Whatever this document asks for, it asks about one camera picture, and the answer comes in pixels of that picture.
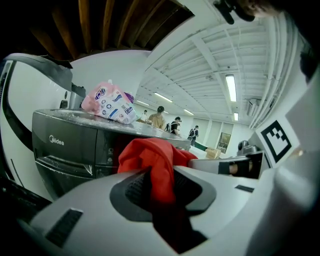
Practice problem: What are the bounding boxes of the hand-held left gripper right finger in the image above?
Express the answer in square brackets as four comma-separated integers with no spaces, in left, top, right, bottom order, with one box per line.
[173,165,277,253]

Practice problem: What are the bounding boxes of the brown wooden beam structure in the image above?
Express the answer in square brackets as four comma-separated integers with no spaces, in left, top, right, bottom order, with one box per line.
[27,0,196,62]

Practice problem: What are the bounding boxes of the black head-worn camera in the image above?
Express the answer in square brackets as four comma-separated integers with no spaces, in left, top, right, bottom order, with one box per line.
[213,0,256,25]

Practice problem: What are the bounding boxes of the brown cardboard box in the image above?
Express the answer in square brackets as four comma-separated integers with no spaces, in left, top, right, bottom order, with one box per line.
[205,146,223,160]

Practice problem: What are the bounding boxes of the person's head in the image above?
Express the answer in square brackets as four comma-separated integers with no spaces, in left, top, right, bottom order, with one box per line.
[237,0,283,18]

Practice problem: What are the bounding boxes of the red clothes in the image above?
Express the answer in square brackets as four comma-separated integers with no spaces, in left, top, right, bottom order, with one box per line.
[117,137,210,255]

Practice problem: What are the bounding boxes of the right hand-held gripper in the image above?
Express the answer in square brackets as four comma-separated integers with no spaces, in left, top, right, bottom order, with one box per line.
[187,72,320,247]

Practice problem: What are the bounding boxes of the white air conditioner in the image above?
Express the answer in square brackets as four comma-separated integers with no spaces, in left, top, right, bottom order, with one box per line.
[246,98,261,116]

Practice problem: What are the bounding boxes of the pink detergent pouch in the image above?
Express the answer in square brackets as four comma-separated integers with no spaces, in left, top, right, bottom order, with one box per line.
[81,79,138,125]

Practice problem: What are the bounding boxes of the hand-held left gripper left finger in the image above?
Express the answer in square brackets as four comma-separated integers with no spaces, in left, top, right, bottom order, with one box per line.
[24,166,177,256]

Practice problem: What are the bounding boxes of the black washing machine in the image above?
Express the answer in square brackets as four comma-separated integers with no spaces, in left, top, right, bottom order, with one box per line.
[31,108,193,201]

